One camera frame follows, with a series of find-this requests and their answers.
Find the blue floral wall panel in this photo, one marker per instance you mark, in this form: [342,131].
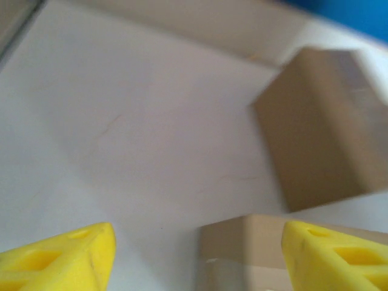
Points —
[363,15]

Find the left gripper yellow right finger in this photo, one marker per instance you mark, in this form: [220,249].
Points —
[327,263]

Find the brown taped cardboard box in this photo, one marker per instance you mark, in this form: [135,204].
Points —
[318,136]
[242,251]

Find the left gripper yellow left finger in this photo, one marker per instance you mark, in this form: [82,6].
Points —
[60,263]

